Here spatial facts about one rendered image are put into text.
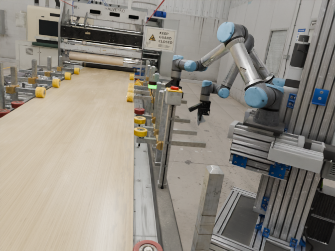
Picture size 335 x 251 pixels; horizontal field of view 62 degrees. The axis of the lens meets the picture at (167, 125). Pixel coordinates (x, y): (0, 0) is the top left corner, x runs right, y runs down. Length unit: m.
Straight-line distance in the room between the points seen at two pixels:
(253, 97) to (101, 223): 1.04
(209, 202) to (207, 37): 10.31
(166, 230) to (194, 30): 9.89
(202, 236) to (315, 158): 1.04
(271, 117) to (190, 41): 9.20
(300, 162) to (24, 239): 1.31
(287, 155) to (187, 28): 9.40
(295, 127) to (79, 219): 1.41
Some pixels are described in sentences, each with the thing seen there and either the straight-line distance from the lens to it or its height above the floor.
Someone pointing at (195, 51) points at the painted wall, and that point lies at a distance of 10.80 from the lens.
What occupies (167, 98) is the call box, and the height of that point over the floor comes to 1.18.
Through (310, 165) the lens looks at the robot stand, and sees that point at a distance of 1.63.
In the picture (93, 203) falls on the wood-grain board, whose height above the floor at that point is 0.90.
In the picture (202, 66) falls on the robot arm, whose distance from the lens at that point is 2.01.
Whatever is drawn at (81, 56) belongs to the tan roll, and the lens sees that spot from 4.43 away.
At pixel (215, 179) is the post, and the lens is 0.64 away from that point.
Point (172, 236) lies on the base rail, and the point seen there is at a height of 0.70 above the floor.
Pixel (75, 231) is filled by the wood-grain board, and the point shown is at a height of 0.90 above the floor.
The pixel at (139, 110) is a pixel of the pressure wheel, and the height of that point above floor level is 0.90.
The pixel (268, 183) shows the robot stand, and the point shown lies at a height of 0.58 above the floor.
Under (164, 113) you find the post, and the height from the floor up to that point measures 1.03.
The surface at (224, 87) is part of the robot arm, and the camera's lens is 2.06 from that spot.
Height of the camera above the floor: 1.44
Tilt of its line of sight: 17 degrees down
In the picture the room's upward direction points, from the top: 7 degrees clockwise
